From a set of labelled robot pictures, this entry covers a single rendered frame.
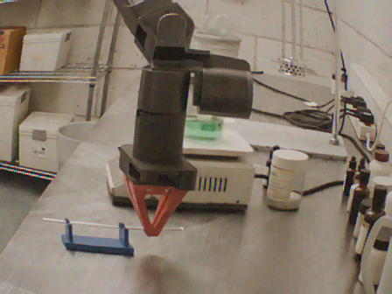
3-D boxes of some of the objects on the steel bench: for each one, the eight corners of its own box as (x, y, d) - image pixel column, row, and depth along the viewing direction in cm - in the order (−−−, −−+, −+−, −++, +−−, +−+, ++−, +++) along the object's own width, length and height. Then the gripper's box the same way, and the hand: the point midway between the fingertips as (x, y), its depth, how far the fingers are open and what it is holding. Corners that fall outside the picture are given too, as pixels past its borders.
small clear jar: (388, 212, 129) (394, 177, 127) (389, 220, 123) (397, 185, 122) (364, 211, 129) (371, 174, 128) (366, 220, 124) (374, 184, 122)
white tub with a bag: (209, 68, 251) (215, 6, 246) (250, 79, 243) (253, 13, 238) (176, 72, 240) (185, 6, 235) (219, 80, 232) (225, 11, 227)
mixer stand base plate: (204, 143, 165) (204, 137, 165) (211, 120, 184) (212, 115, 184) (347, 161, 163) (348, 156, 163) (340, 139, 182) (341, 135, 182)
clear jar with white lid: (279, 197, 136) (287, 147, 134) (306, 205, 132) (314, 156, 130) (257, 205, 131) (264, 152, 129) (286, 213, 128) (295, 162, 126)
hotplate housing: (111, 204, 124) (113, 150, 122) (104, 178, 137) (108, 127, 135) (263, 212, 128) (271, 158, 126) (246, 186, 141) (252, 136, 139)
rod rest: (66, 248, 101) (64, 225, 100) (60, 239, 104) (59, 215, 103) (135, 255, 105) (135, 230, 104) (127, 245, 108) (127, 220, 107)
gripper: (122, 99, 106) (115, 220, 110) (144, 118, 97) (137, 248, 101) (176, 99, 109) (164, 222, 112) (206, 119, 99) (191, 249, 103)
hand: (151, 229), depth 106 cm, fingers closed, pressing on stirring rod
